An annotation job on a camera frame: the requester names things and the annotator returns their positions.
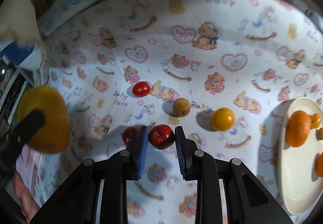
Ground teddy bear print bedsheet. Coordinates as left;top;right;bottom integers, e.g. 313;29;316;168
15;0;323;224

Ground large yellow apple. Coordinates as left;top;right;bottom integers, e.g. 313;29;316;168
18;86;69;154

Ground brown longan fruit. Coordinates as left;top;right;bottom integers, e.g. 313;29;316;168
316;128;323;140
172;98;191;117

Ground yellow cherry tomato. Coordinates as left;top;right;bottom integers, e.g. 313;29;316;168
210;107;235;131
310;113;321;129

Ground cream round plate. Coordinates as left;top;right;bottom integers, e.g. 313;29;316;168
278;97;322;215

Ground white remote control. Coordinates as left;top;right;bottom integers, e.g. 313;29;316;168
291;0;323;33

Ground striped Paris curtain cloth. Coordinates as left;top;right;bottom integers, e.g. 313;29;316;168
1;0;44;71

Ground pink cartoon pillow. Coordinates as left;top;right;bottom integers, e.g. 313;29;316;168
14;145;42;223

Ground red cherry tomato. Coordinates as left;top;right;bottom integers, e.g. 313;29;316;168
148;124;175;150
132;81;151;98
122;126;141;146

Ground orange mandarin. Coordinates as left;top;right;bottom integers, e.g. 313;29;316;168
285;110;311;147
315;154;323;178

